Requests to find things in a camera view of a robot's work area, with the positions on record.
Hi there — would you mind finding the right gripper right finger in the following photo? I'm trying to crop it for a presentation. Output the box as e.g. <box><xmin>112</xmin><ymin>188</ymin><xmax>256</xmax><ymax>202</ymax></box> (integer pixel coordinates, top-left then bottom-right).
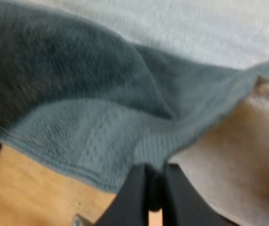
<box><xmin>162</xmin><ymin>162</ymin><xmax>237</xmax><ymax>226</ymax></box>

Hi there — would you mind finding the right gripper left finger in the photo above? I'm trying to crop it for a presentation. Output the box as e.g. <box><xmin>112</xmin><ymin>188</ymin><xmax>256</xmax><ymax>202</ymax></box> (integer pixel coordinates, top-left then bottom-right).
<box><xmin>94</xmin><ymin>163</ymin><xmax>161</xmax><ymax>226</ymax></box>

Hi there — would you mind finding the dark grey-green towel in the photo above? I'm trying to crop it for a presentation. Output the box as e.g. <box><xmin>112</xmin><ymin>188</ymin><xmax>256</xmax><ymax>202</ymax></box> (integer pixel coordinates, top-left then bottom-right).
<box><xmin>0</xmin><ymin>0</ymin><xmax>269</xmax><ymax>194</ymax></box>

